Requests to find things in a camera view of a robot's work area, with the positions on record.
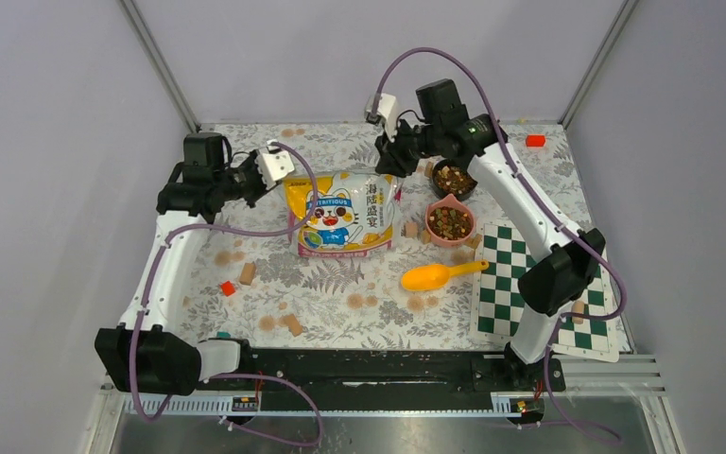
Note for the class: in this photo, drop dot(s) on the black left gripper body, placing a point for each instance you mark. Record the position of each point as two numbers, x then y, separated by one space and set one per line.
245 181

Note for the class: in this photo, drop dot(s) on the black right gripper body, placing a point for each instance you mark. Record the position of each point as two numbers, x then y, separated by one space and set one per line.
409 145

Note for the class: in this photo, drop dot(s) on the pet food bag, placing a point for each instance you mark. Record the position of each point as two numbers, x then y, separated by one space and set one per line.
353 214

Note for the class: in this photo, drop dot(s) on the yellow plastic scoop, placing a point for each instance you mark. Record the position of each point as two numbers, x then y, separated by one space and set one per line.
434 276

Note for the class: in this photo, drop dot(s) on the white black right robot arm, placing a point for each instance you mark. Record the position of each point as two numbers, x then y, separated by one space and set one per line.
565 256

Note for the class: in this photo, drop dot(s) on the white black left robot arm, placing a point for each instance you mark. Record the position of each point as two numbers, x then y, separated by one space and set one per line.
143 353

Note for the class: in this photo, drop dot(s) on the pink pet food bowl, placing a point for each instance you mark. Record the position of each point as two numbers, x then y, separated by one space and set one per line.
448 222

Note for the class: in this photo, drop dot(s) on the black round lid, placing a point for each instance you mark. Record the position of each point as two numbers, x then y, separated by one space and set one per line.
449 179

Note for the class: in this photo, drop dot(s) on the wooden cylinder near bowl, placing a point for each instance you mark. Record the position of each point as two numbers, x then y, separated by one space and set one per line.
411 229

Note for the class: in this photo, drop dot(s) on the wooden block left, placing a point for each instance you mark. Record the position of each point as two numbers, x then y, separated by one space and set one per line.
247 274

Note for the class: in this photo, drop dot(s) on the floral table mat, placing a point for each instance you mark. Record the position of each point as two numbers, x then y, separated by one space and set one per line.
350 302

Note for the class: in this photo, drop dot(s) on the red block at front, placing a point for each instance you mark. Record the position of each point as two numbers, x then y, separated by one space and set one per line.
227 288

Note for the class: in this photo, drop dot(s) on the red block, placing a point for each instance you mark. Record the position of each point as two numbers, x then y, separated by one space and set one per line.
227 288
535 140

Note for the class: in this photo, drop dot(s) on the red block at back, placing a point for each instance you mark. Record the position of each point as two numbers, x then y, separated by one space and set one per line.
535 140

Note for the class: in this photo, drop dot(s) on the green white checkerboard mat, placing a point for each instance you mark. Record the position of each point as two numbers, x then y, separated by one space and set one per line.
497 306

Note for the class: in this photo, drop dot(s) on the wooden block front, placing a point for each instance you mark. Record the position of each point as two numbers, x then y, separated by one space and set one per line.
293 325

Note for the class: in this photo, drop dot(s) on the wooden cylinder on checkerboard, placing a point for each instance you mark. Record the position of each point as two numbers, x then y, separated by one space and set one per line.
578 310

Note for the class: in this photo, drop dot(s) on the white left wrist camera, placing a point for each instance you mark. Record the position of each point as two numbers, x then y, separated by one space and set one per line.
274 164

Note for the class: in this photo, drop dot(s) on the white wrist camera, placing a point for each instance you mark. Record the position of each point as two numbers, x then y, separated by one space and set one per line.
274 164
383 110

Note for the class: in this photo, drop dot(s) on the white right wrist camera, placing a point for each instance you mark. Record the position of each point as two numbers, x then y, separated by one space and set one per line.
383 110

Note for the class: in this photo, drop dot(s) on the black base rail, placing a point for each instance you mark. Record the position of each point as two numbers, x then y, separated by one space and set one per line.
359 380

